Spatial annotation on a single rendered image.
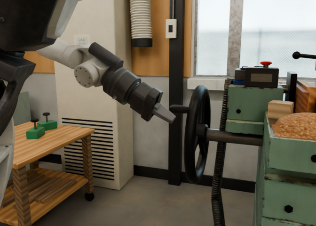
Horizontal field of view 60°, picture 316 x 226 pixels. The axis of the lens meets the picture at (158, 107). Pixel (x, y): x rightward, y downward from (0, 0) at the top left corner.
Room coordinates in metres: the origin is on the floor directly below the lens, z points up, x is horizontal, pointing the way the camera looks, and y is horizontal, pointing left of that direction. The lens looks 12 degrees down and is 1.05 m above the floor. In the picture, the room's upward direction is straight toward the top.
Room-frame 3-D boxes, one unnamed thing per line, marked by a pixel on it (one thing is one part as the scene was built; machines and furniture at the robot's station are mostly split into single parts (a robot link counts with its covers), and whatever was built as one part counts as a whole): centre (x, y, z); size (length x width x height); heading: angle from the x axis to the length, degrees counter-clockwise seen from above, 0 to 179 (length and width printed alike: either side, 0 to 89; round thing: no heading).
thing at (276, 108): (0.61, -0.28, 0.92); 0.05 x 0.04 x 0.04; 53
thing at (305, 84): (0.69, -0.37, 0.94); 0.16 x 0.02 x 0.07; 161
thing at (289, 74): (0.74, -0.33, 0.95); 0.09 x 0.07 x 0.09; 161
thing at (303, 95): (0.69, -0.36, 0.93); 0.22 x 0.01 x 0.06; 161
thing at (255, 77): (0.76, -0.27, 0.99); 0.13 x 0.11 x 0.06; 161
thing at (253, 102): (0.76, -0.27, 0.91); 0.15 x 0.14 x 0.09; 161
